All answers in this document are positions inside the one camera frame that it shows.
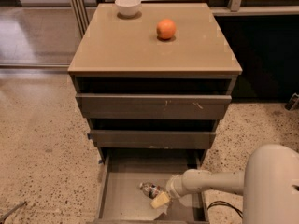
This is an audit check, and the clear plastic water bottle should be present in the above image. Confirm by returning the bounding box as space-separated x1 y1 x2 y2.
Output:
139 182 163 199

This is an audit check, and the middle grey drawer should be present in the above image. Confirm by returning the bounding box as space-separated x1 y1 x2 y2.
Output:
90 130 216 149

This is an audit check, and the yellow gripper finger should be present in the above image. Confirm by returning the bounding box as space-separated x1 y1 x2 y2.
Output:
150 191 171 209

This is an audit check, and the top grey drawer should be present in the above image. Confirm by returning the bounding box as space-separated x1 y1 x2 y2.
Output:
76 93 232 120

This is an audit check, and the open bottom grey drawer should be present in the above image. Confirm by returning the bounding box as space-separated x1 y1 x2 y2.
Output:
93 150 209 224

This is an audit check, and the metal window frame rail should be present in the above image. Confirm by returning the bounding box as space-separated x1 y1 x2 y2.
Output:
70 0 89 37

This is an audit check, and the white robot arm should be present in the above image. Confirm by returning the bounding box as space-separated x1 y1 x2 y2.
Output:
151 144 299 224

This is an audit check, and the grey drawer cabinet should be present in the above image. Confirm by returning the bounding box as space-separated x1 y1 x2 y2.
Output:
68 3 242 161

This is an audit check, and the orange fruit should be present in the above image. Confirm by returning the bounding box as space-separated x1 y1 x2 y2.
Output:
156 19 177 40

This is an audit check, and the white ceramic bowl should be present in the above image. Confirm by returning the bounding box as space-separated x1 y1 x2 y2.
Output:
115 0 141 17

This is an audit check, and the dark object at wall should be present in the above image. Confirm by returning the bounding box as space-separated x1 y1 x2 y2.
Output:
285 93 299 111

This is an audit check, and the black cable on floor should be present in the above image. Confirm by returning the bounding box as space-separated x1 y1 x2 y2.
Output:
206 200 244 219

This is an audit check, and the grey metal rod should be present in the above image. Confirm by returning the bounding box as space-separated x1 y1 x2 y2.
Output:
0 202 26 224

